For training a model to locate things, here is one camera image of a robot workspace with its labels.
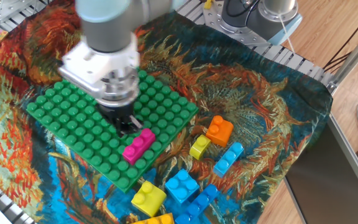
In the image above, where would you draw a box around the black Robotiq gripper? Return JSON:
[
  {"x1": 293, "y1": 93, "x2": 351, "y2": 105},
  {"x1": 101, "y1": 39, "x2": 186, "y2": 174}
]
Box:
[{"x1": 98, "y1": 102, "x2": 144, "y2": 137}]

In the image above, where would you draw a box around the pink three-stud block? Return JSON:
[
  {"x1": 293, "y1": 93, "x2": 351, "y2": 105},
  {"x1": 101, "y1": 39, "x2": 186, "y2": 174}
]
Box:
[{"x1": 122, "y1": 128, "x2": 157, "y2": 166}]

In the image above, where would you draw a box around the green studded baseplate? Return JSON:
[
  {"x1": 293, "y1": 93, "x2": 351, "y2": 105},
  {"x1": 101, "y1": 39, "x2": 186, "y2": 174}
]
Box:
[{"x1": 25, "y1": 70, "x2": 200, "y2": 194}]

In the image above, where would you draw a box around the small yellow-green one-stud block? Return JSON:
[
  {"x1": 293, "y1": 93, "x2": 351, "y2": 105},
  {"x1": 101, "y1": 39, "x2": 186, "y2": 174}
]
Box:
[{"x1": 188, "y1": 134, "x2": 213, "y2": 161}]

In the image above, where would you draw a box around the large yellow-green two-stud block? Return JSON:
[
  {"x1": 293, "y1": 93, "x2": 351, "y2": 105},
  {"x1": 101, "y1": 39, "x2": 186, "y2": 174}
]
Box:
[{"x1": 131, "y1": 180, "x2": 168, "y2": 218}]

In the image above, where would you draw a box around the light blue four-stud square block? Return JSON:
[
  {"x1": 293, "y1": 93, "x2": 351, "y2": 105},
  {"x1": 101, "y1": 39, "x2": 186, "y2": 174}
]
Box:
[{"x1": 164, "y1": 168, "x2": 200, "y2": 205}]

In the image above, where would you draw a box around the orange two-stud block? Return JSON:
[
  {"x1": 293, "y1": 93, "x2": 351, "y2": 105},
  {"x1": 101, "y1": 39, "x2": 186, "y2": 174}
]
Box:
[{"x1": 205, "y1": 114, "x2": 234, "y2": 148}]

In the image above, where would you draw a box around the yellow-orange four-stud block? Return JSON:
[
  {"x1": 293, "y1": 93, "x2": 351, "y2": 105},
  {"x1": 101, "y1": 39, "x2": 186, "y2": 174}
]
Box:
[{"x1": 131, "y1": 212, "x2": 175, "y2": 224}]

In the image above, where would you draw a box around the dark blue four-stud block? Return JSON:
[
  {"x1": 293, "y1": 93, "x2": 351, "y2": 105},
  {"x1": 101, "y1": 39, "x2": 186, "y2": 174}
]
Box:
[{"x1": 174, "y1": 183, "x2": 220, "y2": 224}]

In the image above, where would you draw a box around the light blue three-stud block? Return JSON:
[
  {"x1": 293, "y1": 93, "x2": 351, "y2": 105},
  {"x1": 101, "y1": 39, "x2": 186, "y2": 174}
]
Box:
[{"x1": 213, "y1": 141, "x2": 245, "y2": 179}]

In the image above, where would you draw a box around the sunflower painting print cloth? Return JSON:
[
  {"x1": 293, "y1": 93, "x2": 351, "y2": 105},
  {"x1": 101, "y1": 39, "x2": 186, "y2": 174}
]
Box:
[{"x1": 0, "y1": 0, "x2": 334, "y2": 224}]

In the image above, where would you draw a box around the silver robot mounting plate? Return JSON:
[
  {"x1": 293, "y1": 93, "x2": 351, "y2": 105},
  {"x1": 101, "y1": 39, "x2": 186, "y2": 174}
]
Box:
[{"x1": 202, "y1": 1, "x2": 276, "y2": 48}]

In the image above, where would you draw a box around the thin white rod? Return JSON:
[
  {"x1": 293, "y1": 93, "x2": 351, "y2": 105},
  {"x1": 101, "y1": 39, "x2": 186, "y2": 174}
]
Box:
[{"x1": 278, "y1": 15, "x2": 295, "y2": 54}]

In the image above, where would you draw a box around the dark flat panel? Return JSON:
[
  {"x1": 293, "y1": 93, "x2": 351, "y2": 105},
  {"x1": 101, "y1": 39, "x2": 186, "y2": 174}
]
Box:
[{"x1": 283, "y1": 116, "x2": 358, "y2": 224}]

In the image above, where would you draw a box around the aluminium frame rail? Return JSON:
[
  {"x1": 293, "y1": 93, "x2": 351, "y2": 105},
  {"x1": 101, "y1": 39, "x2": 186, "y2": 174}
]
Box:
[{"x1": 326, "y1": 27, "x2": 358, "y2": 94}]

